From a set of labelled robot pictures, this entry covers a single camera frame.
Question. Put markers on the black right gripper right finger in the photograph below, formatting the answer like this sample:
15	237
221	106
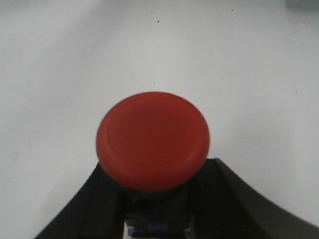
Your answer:
225	207

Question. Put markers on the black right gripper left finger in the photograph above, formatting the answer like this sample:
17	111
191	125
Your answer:
95	212

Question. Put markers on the red push button switch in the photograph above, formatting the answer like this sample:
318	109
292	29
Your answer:
151	145

